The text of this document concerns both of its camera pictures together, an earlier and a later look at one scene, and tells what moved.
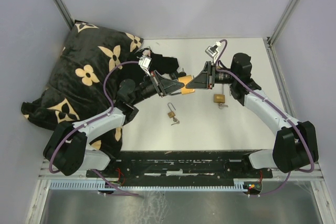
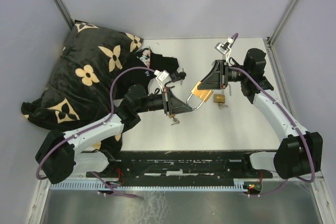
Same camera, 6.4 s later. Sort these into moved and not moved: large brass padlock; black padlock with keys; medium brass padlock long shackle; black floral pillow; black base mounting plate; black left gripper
Moved: large brass padlock; black left gripper
Not moved: black base mounting plate; medium brass padlock long shackle; black floral pillow; black padlock with keys
